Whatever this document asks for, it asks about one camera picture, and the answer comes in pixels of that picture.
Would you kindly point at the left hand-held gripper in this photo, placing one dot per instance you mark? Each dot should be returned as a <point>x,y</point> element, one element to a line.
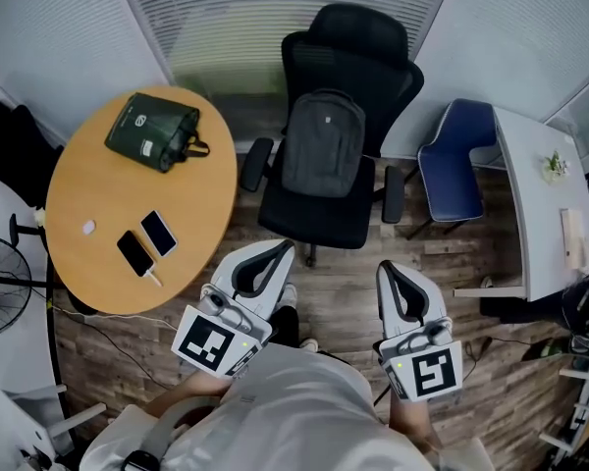
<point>211,341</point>

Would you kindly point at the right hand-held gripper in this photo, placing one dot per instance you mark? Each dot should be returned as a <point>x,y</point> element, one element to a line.
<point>434,371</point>

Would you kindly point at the black office chair with headrest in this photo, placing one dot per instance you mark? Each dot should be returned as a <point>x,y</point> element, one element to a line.
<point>319,224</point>

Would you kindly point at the dark grey backpack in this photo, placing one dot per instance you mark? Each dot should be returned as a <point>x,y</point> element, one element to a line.
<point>324,145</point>

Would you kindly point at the person's left forearm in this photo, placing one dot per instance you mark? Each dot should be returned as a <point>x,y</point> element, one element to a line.
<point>191,390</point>

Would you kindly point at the person's right forearm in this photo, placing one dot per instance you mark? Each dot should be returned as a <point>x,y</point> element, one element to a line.
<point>414,420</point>

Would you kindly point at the blue chair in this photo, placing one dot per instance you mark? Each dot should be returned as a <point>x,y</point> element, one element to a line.
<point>451,179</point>

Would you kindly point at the white shoe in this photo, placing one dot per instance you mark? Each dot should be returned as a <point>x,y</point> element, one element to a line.
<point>289,295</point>
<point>308,345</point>

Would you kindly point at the person's black trousers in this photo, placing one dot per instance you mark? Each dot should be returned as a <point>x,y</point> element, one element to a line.
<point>284,327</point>

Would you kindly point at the white charging plug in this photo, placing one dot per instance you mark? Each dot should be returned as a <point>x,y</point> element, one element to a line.
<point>153,277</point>

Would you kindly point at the white-edged smartphone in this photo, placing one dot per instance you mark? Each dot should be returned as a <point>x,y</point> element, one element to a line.
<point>158,233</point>

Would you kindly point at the black smartphone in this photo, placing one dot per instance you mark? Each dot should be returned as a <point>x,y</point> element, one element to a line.
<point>135,253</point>

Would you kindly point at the person's white shirt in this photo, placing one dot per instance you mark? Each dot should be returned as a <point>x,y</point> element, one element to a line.
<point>299,410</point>

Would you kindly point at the white desk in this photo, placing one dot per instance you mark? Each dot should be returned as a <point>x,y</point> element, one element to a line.
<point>535,214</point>

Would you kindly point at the small white earbud case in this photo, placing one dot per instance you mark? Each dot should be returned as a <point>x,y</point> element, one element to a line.
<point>89,227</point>

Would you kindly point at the round wooden table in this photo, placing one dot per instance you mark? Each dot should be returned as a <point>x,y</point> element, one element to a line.
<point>103,189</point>

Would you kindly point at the dark green tote bag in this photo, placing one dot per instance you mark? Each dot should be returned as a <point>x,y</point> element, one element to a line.
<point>147,130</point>

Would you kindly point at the small potted plant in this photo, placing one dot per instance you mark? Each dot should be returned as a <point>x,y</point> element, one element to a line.
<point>555,167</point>

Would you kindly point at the black chest device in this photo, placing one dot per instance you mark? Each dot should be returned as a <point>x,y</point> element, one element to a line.
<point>140,461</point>

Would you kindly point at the white slatted blinds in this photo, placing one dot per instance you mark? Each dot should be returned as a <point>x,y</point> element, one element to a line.
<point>226,17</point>

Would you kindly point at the black pedestal fan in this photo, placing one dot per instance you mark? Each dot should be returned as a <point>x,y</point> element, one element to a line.
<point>0,287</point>

